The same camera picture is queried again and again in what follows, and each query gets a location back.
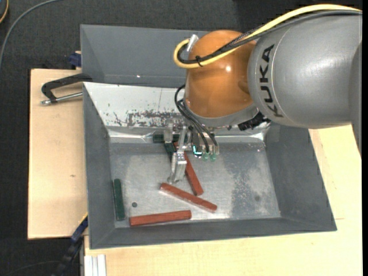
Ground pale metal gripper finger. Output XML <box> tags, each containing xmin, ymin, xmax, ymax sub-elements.
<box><xmin>175</xmin><ymin>151</ymin><xmax>188</xmax><ymax>182</ymax></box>
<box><xmin>167</xmin><ymin>153</ymin><xmax>179</xmax><ymax>183</ymax></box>

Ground black cylinder on white bracket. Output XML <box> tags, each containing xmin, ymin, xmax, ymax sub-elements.
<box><xmin>237</xmin><ymin>114</ymin><xmax>272</xmax><ymax>132</ymax></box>

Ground dark green flat block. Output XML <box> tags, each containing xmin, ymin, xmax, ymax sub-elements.
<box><xmin>163</xmin><ymin>142</ymin><xmax>177</xmax><ymax>163</ymax></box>
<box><xmin>112</xmin><ymin>178</ymin><xmax>127</xmax><ymax>221</ymax></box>
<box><xmin>152</xmin><ymin>133</ymin><xmax>189</xmax><ymax>144</ymax></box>

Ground grey metal bin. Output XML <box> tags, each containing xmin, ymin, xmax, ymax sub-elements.
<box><xmin>79</xmin><ymin>24</ymin><xmax>338</xmax><ymax>250</ymax></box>

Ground pale flat board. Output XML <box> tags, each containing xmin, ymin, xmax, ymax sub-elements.
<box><xmin>27</xmin><ymin>68</ymin><xmax>89</xmax><ymax>240</ymax></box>

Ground red-brown flat block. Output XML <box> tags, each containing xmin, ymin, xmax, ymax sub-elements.
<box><xmin>129</xmin><ymin>210</ymin><xmax>193</xmax><ymax>228</ymax></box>
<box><xmin>159</xmin><ymin>182</ymin><xmax>218</xmax><ymax>213</ymax></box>
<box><xmin>173</xmin><ymin>141</ymin><xmax>205</xmax><ymax>197</ymax></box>

